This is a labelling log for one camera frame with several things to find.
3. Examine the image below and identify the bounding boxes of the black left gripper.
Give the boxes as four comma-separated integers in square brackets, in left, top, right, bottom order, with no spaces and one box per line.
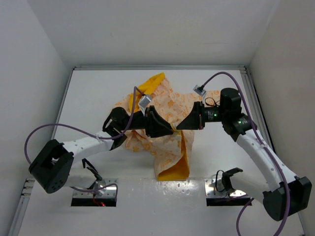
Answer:
[120,105,173,138]

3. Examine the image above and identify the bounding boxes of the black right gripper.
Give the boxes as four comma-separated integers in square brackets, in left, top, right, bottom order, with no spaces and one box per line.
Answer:
[176,101,227,130]

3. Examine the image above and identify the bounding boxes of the orange patterned yellow-lined jacket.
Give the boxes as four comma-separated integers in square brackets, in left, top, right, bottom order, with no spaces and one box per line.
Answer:
[110,72,222,182]

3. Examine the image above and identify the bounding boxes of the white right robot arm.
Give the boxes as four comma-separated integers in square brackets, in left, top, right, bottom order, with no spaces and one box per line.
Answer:
[176,88,312,221]

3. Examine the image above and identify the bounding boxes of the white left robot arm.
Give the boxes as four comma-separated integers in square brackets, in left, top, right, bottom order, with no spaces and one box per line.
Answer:
[29,106,174,194]

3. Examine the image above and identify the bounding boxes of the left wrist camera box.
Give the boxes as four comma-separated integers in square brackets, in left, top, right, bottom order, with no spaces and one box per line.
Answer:
[138,95,152,109]

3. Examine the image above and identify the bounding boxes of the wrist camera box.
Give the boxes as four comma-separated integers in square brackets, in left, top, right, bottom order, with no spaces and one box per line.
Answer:
[193,85,206,97]
[138,95,152,109]

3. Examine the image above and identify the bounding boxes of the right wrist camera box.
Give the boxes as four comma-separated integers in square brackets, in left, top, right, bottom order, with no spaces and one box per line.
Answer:
[193,85,206,97]

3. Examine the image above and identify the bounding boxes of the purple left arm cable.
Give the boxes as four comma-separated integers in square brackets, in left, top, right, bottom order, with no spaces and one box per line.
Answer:
[25,86,148,197]

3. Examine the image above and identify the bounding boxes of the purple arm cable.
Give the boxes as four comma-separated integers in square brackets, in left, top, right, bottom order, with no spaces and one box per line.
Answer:
[25,86,148,197]
[198,71,291,236]

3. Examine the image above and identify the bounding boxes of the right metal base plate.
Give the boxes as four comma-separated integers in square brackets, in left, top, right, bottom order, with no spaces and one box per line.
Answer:
[204,178,248,200]

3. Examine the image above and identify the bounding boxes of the metal base plate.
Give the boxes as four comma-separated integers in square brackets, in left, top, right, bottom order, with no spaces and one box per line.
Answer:
[204,178,248,200]
[72,178,119,200]

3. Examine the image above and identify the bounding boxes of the aluminium frame rail right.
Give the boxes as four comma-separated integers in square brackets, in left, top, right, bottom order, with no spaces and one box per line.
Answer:
[236,66,305,236]

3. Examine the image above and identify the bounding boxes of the aluminium frame rail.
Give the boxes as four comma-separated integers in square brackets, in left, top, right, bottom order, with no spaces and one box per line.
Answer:
[236,66,305,236]
[73,65,246,71]

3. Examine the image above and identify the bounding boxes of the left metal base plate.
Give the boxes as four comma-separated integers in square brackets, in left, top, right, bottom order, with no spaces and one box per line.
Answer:
[72,178,119,200]

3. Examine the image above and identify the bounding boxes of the aluminium frame rail back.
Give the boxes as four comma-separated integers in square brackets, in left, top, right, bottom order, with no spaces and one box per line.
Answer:
[73,65,246,71]

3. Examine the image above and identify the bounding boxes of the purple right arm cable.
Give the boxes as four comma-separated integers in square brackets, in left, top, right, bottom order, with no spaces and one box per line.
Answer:
[198,71,291,236]

